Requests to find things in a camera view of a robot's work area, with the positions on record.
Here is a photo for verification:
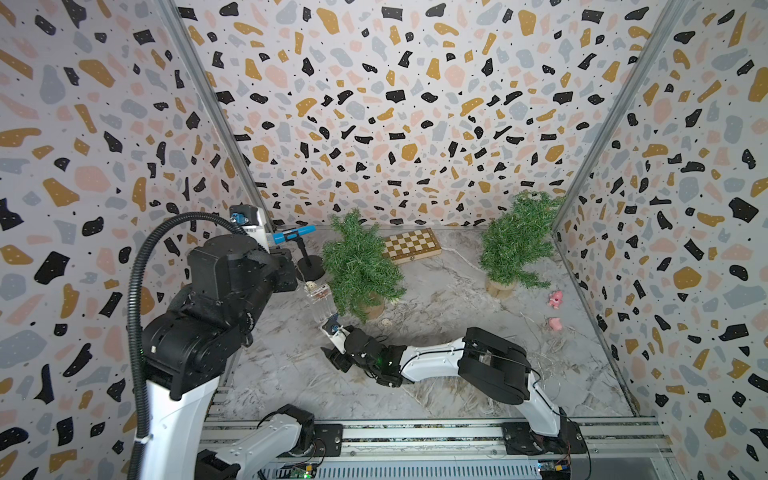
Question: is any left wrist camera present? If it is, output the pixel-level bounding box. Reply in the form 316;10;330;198
229;204;271;251

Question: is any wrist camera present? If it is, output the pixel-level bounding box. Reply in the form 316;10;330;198
321;313;350;354
229;204;271;251

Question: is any blue toy microphone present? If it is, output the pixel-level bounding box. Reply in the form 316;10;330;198
272;225;316;245

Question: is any right green christmas tree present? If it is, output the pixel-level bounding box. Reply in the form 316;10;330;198
480;192;564;289

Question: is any clear battery box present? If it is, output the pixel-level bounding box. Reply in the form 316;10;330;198
305;281;336;318

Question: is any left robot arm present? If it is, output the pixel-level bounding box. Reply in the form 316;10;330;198
131;234;315;479

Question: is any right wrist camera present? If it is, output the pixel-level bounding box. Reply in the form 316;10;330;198
321;313;350;354

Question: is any pink pig toy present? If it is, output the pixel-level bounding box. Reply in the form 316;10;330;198
548;290;564;310

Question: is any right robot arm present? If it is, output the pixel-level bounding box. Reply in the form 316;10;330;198
322;326;588;457

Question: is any left green christmas tree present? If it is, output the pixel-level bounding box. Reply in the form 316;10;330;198
322;209;406;323

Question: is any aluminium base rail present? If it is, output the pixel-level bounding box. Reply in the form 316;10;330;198
251;417;684;479

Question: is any wooden chessboard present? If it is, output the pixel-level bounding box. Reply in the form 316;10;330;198
384;228;442;265

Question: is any green christmas tree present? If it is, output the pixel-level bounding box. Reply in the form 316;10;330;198
322;209;406;323
480;192;564;289

